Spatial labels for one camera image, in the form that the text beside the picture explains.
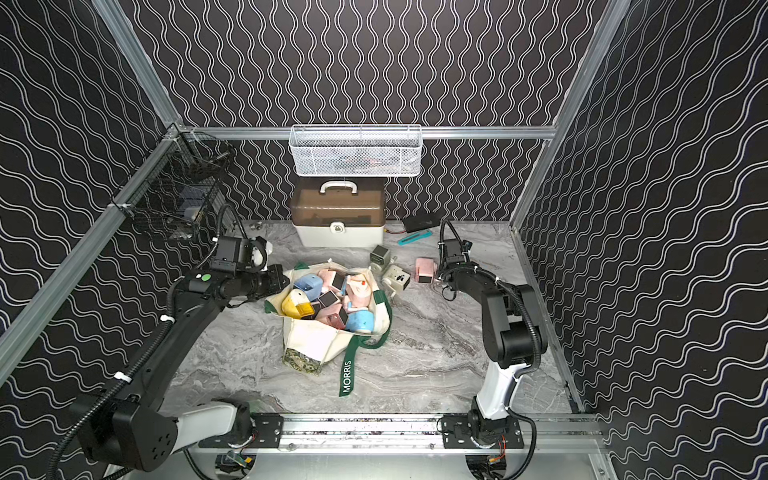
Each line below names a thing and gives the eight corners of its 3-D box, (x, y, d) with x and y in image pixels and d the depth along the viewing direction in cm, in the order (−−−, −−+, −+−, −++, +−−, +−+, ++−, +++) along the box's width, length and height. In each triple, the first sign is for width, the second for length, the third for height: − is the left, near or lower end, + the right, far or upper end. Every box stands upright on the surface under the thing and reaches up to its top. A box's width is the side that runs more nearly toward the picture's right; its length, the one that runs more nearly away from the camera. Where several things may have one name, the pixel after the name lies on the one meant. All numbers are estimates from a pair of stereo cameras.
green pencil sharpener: (369, 270, 108) (368, 256, 102) (377, 258, 111) (377, 244, 105) (382, 275, 107) (382, 261, 100) (390, 263, 110) (390, 249, 104)
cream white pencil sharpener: (374, 282, 105) (374, 275, 101) (390, 268, 108) (390, 260, 105) (395, 298, 101) (395, 291, 97) (410, 283, 104) (411, 276, 101)
